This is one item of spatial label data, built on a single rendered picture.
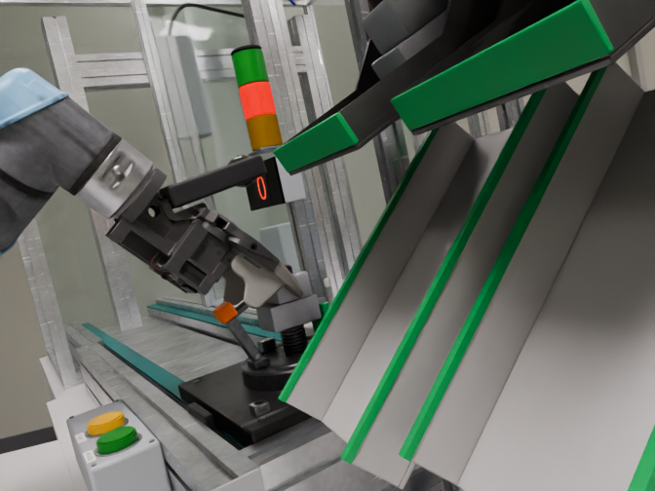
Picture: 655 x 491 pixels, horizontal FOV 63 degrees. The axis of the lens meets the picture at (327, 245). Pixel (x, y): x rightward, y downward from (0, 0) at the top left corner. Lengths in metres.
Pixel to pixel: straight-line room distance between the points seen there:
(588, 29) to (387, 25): 0.22
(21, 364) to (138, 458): 3.39
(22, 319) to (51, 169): 3.35
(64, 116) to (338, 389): 0.35
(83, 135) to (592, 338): 0.46
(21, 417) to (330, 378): 3.69
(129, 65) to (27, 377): 2.63
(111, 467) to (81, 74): 1.30
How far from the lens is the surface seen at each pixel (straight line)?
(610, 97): 0.40
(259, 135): 0.85
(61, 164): 0.56
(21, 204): 0.59
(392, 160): 0.48
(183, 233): 0.59
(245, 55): 0.87
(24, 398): 4.03
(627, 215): 0.35
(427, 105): 0.29
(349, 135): 0.31
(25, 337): 3.92
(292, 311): 0.63
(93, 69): 1.74
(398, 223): 0.46
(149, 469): 0.61
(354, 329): 0.45
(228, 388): 0.67
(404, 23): 0.40
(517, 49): 0.23
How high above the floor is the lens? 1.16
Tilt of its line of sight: 5 degrees down
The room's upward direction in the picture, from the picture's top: 12 degrees counter-clockwise
